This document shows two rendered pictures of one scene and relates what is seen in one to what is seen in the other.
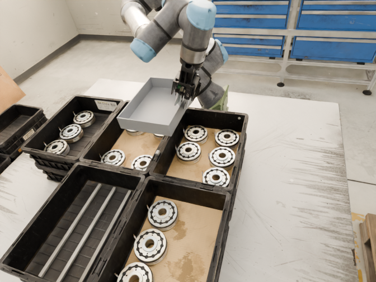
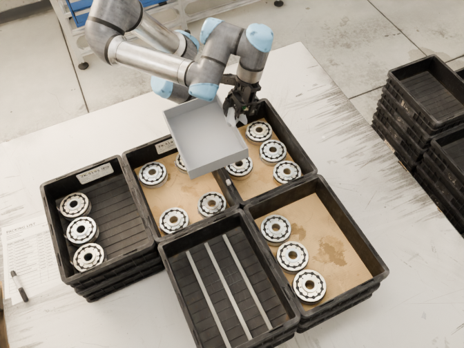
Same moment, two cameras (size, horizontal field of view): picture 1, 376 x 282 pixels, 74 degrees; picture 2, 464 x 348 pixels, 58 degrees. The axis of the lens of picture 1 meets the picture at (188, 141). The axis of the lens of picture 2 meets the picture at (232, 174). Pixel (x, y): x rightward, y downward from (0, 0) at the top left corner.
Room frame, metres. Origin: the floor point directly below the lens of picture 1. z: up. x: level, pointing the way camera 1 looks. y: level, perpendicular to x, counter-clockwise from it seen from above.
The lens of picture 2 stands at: (0.09, 0.63, 2.13)
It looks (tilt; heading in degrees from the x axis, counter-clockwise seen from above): 57 degrees down; 316
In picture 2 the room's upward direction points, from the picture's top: 5 degrees counter-clockwise
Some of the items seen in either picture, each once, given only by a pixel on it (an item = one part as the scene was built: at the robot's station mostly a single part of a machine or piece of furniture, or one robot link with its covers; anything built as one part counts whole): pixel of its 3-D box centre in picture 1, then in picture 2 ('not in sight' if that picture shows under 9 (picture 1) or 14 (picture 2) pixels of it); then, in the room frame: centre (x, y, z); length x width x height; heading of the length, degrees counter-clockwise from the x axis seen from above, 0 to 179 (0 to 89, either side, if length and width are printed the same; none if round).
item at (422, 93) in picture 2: not in sight; (420, 116); (0.38, -1.11, 0.37); 0.40 x 0.30 x 0.45; 155
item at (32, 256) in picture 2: not in sight; (32, 254); (1.11, 0.73, 0.70); 0.33 x 0.23 x 0.01; 155
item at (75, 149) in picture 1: (81, 132); (99, 221); (0.91, 0.49, 0.87); 0.40 x 0.30 x 0.11; 157
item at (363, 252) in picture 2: (169, 249); (310, 246); (0.31, 0.10, 0.87); 0.40 x 0.30 x 0.11; 157
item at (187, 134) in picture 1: (196, 132); not in sight; (0.80, -0.04, 0.86); 0.10 x 0.10 x 0.01
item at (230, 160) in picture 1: (222, 156); (273, 150); (0.64, -0.13, 0.86); 0.10 x 0.10 x 0.01
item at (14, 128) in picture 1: (25, 144); not in sight; (1.47, 1.25, 0.37); 0.40 x 0.30 x 0.45; 155
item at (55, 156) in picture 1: (76, 124); (94, 214); (0.91, 0.49, 0.92); 0.40 x 0.30 x 0.02; 157
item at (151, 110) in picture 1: (159, 103); (204, 133); (0.77, 0.09, 1.07); 0.27 x 0.20 x 0.05; 154
